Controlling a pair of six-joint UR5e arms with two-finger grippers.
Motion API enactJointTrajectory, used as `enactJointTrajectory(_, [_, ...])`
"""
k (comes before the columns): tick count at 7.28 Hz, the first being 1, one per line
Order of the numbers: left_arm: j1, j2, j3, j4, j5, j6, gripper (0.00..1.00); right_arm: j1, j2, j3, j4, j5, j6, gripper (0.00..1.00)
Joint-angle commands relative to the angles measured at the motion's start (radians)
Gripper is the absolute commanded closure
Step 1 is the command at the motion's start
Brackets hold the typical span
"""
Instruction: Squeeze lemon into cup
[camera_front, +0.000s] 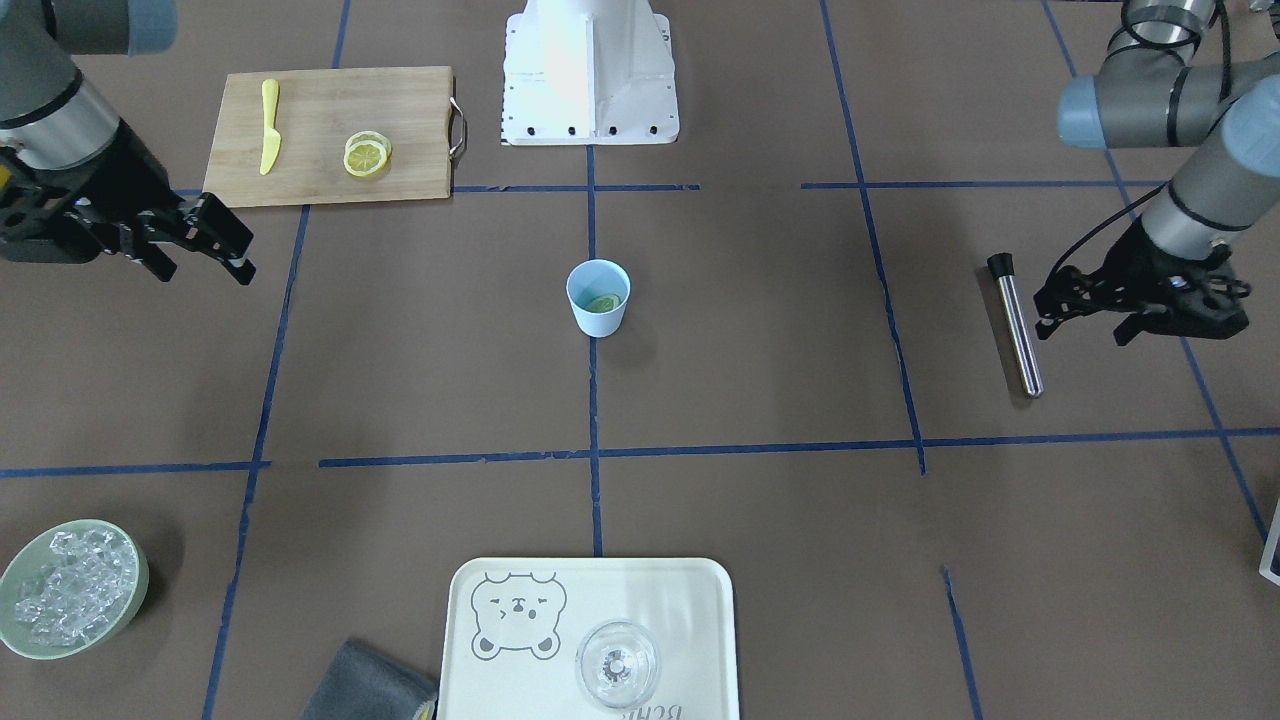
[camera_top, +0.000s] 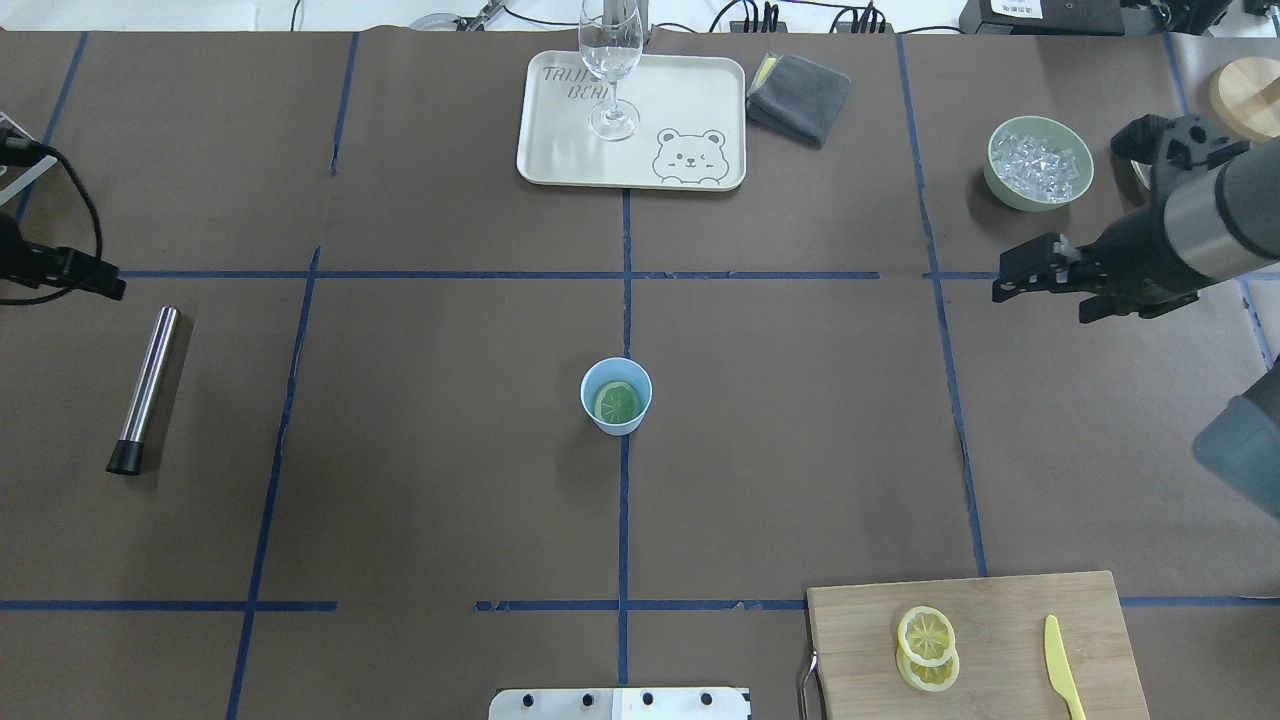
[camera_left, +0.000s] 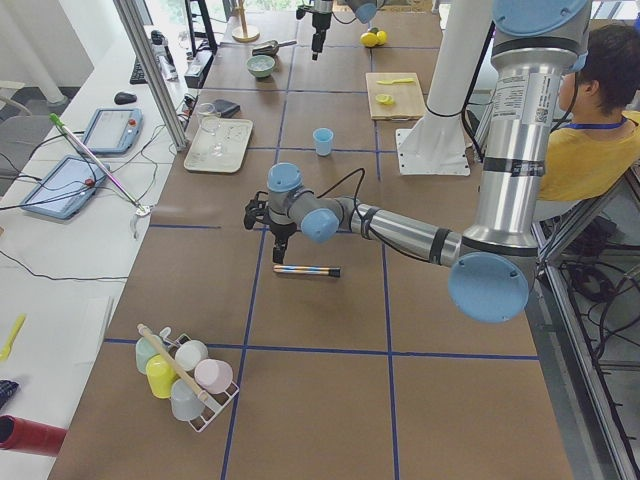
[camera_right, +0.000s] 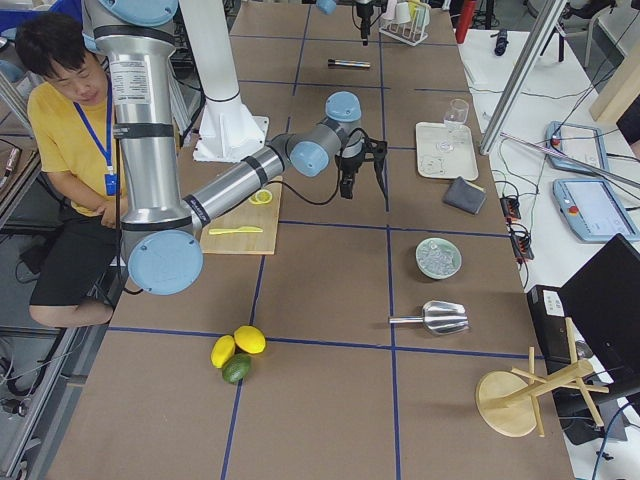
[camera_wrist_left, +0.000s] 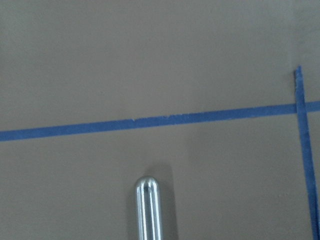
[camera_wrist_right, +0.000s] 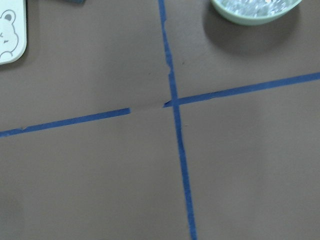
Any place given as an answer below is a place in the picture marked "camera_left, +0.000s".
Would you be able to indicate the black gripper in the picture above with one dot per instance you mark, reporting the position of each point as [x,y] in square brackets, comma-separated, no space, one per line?
[283,232]
[318,25]

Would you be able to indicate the steel muddler black tip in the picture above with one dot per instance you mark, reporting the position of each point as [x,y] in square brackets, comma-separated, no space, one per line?
[334,272]

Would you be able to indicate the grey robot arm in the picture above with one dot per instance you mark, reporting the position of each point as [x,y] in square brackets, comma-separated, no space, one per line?
[363,10]
[531,44]

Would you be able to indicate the whole yellow lemon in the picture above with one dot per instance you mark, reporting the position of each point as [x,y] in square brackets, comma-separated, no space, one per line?
[369,39]
[382,37]

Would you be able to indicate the light blue paper cup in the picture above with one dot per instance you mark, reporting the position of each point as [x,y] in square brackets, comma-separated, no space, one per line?
[323,141]

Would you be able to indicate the white plastic cup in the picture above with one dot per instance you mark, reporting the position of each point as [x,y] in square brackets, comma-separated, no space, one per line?
[190,354]

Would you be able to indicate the pink plastic cup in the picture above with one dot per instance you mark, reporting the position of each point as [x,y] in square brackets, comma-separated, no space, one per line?
[215,376]

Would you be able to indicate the mint green plastic cup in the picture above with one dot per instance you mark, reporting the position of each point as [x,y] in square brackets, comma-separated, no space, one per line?
[144,351]

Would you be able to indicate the yellow plastic cup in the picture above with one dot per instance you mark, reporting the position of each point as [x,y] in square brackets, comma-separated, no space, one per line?
[160,376]

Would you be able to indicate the clear grey plastic cup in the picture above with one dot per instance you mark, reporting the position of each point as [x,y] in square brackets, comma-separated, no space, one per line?
[185,405]

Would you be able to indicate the stainless steel ice scoop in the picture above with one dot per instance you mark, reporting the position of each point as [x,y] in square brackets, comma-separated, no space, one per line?
[271,48]

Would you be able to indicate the green bowl of ice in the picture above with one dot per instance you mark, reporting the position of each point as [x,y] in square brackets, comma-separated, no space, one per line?
[261,66]

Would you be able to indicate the round wooden stand base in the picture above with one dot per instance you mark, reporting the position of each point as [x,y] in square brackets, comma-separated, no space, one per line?
[245,32]

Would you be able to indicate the bamboo cutting board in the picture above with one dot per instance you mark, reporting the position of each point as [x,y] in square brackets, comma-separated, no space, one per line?
[409,100]

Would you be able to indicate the yellow plastic knife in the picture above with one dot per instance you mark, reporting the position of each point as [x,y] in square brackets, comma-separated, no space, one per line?
[396,81]

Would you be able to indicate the dark grey folded cloth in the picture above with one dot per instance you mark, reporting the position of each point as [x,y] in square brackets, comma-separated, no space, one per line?
[225,108]

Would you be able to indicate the clear wine glass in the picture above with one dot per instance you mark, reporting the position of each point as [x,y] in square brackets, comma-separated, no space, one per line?
[210,123]

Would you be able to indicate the cream bear print tray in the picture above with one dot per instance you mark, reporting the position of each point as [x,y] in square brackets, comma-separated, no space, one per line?
[234,134]

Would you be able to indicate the black keyboard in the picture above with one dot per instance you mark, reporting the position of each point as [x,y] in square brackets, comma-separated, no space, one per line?
[137,75]

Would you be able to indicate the black computer mouse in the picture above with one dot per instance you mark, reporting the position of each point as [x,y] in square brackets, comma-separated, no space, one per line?
[124,98]

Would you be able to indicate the blue teach pendant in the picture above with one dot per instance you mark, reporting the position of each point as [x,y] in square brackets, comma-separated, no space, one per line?
[66,189]
[113,131]

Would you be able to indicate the person in yellow shirt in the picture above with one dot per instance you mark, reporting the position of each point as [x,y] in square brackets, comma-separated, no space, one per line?
[588,156]

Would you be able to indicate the red cylinder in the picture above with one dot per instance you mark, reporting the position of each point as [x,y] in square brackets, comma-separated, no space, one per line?
[27,436]

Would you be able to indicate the white wire cup rack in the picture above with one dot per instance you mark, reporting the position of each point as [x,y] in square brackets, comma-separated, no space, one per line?
[167,346]

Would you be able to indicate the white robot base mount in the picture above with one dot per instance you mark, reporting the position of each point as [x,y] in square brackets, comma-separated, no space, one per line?
[436,144]

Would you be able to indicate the aluminium frame post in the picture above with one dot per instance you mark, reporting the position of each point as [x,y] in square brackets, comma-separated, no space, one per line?
[134,28]

